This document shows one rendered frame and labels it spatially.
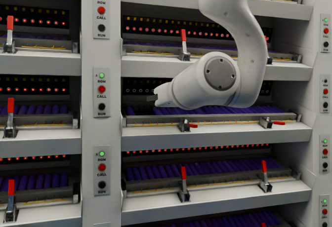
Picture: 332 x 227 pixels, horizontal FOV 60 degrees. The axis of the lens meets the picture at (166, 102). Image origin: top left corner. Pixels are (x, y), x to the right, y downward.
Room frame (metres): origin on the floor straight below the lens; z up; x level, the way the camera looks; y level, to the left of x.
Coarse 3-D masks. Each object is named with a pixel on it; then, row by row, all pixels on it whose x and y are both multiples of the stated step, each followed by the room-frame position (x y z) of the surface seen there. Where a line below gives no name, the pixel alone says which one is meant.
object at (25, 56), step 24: (0, 24) 0.79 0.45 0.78; (24, 24) 0.81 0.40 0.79; (48, 24) 0.83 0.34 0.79; (0, 48) 0.68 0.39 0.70; (24, 48) 0.70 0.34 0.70; (48, 48) 0.74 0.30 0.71; (72, 48) 0.79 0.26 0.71; (0, 72) 0.66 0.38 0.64; (24, 72) 0.67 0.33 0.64; (48, 72) 0.69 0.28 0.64; (72, 72) 0.70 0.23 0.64
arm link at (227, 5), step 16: (208, 0) 0.50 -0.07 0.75; (224, 0) 0.49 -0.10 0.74; (240, 0) 0.49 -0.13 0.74; (208, 16) 0.53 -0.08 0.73; (224, 16) 0.51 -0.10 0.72; (240, 16) 0.50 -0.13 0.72; (240, 32) 0.53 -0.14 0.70; (256, 32) 0.51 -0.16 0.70; (240, 48) 0.57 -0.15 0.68; (256, 48) 0.53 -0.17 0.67; (240, 64) 0.57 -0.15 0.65; (256, 64) 0.53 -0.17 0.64; (240, 80) 0.54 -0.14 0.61; (256, 80) 0.54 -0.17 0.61; (240, 96) 0.54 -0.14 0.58; (256, 96) 0.55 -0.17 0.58
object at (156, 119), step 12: (132, 120) 0.78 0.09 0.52; (144, 120) 0.79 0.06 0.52; (156, 120) 0.80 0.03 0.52; (168, 120) 0.81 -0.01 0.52; (192, 120) 0.83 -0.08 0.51; (204, 120) 0.84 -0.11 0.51; (216, 120) 0.85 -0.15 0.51; (228, 120) 0.87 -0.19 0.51; (240, 120) 0.88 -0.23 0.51; (252, 120) 0.90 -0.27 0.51; (276, 120) 0.91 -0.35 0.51
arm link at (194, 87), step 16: (192, 64) 0.53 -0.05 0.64; (208, 64) 0.49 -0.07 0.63; (224, 64) 0.49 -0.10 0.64; (176, 80) 0.58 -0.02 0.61; (192, 80) 0.50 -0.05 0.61; (208, 80) 0.48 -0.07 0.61; (224, 80) 0.49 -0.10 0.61; (176, 96) 0.59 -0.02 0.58; (192, 96) 0.53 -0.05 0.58; (208, 96) 0.49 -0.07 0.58; (224, 96) 0.49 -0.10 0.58
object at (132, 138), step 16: (128, 96) 0.90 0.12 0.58; (144, 96) 0.91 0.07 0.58; (288, 112) 0.98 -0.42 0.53; (304, 112) 0.94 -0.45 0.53; (128, 128) 0.77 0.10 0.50; (144, 128) 0.78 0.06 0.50; (160, 128) 0.79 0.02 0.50; (176, 128) 0.80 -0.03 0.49; (192, 128) 0.81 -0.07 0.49; (208, 128) 0.82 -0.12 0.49; (224, 128) 0.84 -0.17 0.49; (240, 128) 0.85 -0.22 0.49; (256, 128) 0.86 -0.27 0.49; (288, 128) 0.89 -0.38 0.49; (304, 128) 0.90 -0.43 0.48; (128, 144) 0.74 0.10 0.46; (144, 144) 0.75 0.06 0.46; (160, 144) 0.77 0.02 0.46; (176, 144) 0.78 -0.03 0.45; (192, 144) 0.80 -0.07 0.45; (208, 144) 0.81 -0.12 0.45; (224, 144) 0.83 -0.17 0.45; (240, 144) 0.84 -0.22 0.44
